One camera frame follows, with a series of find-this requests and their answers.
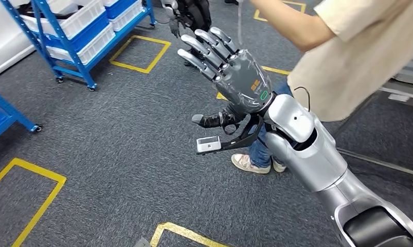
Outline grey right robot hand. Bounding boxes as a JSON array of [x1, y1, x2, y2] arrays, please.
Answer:
[[177, 26, 273, 137]]

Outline blue wheeled shelf rack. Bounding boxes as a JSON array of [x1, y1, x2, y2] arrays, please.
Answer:
[[0, 0, 156, 92]]

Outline blue metal shelf rack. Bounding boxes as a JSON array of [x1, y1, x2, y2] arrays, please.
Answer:
[[0, 86, 43, 148]]

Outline black background robot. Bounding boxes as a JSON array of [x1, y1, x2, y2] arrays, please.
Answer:
[[160, 0, 213, 69]]

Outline person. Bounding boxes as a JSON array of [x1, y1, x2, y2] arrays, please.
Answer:
[[231, 0, 413, 175]]

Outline white plastic bin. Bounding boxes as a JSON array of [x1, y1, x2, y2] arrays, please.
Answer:
[[46, 22, 117, 66], [20, 0, 106, 40], [109, 0, 146, 32]]

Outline stainless steel table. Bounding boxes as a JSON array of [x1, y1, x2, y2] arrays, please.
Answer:
[[332, 52, 413, 188]]

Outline black trim parts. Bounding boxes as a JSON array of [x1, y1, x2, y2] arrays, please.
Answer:
[[19, 0, 78, 19]]

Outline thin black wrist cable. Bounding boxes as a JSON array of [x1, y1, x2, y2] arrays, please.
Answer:
[[294, 86, 311, 113]]

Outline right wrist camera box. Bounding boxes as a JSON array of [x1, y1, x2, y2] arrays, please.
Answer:
[[196, 114, 264, 156]]

